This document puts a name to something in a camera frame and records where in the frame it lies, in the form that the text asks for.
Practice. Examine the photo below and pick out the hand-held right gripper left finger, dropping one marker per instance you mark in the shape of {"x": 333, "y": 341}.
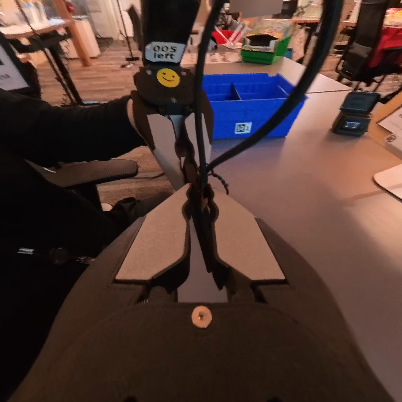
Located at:
{"x": 157, "y": 245}

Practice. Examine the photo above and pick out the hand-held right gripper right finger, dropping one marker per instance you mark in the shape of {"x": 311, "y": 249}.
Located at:
{"x": 248, "y": 248}

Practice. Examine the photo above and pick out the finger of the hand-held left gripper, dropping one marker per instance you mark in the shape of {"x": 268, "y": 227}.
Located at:
{"x": 163, "y": 138}
{"x": 191, "y": 128}

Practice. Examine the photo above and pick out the blue bin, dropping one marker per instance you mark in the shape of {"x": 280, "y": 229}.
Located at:
{"x": 251, "y": 106}

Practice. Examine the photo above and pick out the person's left forearm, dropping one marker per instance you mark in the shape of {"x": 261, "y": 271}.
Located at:
{"x": 62, "y": 125}

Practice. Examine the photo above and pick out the person's left hand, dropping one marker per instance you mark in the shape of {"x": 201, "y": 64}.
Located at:
{"x": 130, "y": 113}

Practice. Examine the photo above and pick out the green box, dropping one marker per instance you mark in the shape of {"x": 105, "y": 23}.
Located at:
{"x": 263, "y": 55}

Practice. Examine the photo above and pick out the wooden trestle table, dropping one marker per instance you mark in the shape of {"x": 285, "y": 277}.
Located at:
{"x": 31, "y": 30}

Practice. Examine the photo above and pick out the white stand base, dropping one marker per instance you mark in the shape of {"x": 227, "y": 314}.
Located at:
{"x": 391, "y": 180}

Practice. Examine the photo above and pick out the small black display device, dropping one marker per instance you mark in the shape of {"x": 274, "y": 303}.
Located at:
{"x": 355, "y": 116}

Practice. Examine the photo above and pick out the black office chair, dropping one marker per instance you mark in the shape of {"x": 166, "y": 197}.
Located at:
{"x": 361, "y": 47}

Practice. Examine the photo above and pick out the instruction sheet on wooden stand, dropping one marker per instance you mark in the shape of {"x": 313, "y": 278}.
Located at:
{"x": 380, "y": 103}

